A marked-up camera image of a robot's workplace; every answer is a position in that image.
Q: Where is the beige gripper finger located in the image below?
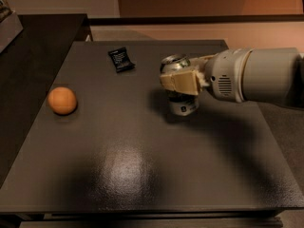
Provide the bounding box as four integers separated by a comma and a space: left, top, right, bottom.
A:
189, 55, 213, 68
160, 69, 209, 96

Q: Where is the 7up soda can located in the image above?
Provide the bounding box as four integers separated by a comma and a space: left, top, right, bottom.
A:
160, 54, 199, 116

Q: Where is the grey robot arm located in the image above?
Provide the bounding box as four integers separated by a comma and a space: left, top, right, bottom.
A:
160, 47, 304, 110

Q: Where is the black snack packet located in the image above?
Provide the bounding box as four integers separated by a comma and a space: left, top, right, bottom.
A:
108, 47, 135, 73

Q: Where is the orange ball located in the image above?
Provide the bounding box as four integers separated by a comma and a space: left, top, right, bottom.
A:
47, 87, 77, 115

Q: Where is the grey box at left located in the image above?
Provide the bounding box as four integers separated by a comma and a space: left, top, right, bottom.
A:
0, 0, 23, 53

